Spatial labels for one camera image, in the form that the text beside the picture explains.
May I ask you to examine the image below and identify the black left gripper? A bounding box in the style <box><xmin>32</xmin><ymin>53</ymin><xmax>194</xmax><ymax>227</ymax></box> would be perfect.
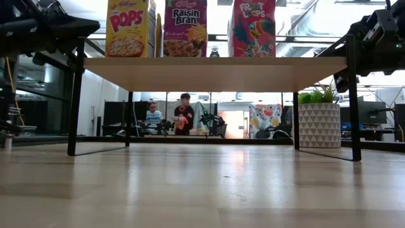
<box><xmin>0</xmin><ymin>0</ymin><xmax>101</xmax><ymax>58</ymax></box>

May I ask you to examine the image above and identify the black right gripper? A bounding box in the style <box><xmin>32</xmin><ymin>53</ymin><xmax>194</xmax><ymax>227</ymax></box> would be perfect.
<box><xmin>333</xmin><ymin>6</ymin><xmax>405</xmax><ymax>94</ymax></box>

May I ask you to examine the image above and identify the yellow Corn Pops cereal box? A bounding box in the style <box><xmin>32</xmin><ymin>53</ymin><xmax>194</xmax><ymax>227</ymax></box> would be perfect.
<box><xmin>154</xmin><ymin>13</ymin><xmax>165</xmax><ymax>58</ymax></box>
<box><xmin>104</xmin><ymin>0</ymin><xmax>157</xmax><ymax>58</ymax></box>

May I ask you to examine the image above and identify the red Froot Loops cereal box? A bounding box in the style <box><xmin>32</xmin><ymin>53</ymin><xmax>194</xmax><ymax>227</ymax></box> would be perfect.
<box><xmin>227</xmin><ymin>0</ymin><xmax>277</xmax><ymax>58</ymax></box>

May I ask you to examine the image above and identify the purple Raisin Bran cereal box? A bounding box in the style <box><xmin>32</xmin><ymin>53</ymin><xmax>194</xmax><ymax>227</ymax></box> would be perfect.
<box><xmin>163</xmin><ymin>0</ymin><xmax>208</xmax><ymax>58</ymax></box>

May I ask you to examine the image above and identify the wooden shelf with black legs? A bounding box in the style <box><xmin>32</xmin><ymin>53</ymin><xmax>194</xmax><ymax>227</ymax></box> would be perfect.
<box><xmin>67</xmin><ymin>34</ymin><xmax>363</xmax><ymax>162</ymax></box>

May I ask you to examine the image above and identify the black computer monitor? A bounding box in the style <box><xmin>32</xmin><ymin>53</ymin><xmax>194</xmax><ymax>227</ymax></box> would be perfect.
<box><xmin>103</xmin><ymin>101</ymin><xmax>149</xmax><ymax>137</ymax></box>
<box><xmin>340</xmin><ymin>100</ymin><xmax>388</xmax><ymax>125</ymax></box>

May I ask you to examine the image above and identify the green plant in patterned pot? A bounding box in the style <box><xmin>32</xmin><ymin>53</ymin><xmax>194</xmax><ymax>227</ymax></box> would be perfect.
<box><xmin>296</xmin><ymin>79</ymin><xmax>342</xmax><ymax>149</ymax></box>

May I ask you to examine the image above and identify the black office chair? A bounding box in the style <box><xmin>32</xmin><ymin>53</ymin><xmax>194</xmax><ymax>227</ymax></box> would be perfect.
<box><xmin>254</xmin><ymin>125</ymin><xmax>291</xmax><ymax>139</ymax></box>

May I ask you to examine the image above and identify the colourful floral cloth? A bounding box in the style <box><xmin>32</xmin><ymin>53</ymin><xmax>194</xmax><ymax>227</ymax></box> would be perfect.
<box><xmin>249</xmin><ymin>103</ymin><xmax>283</xmax><ymax>139</ymax></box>

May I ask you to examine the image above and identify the person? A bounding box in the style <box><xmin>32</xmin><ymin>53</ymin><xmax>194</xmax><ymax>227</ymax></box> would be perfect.
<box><xmin>172</xmin><ymin>92</ymin><xmax>196</xmax><ymax>136</ymax></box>
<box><xmin>146</xmin><ymin>101</ymin><xmax>164</xmax><ymax>127</ymax></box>

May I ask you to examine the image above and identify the pale orange board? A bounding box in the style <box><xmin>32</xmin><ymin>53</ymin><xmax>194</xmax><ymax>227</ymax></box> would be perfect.
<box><xmin>217</xmin><ymin>110</ymin><xmax>246</xmax><ymax>139</ymax></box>

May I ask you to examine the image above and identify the grey hanging cloth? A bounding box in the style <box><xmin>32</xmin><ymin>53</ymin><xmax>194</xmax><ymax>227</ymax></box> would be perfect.
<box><xmin>193</xmin><ymin>101</ymin><xmax>208</xmax><ymax>130</ymax></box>

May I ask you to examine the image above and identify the yellow cable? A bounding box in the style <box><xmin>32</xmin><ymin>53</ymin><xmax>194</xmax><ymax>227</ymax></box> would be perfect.
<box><xmin>5</xmin><ymin>56</ymin><xmax>26</xmax><ymax>127</ymax></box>

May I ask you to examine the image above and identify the black aluminium rig frame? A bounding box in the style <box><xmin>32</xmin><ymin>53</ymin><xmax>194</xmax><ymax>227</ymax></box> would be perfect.
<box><xmin>12</xmin><ymin>135</ymin><xmax>405</xmax><ymax>153</ymax></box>

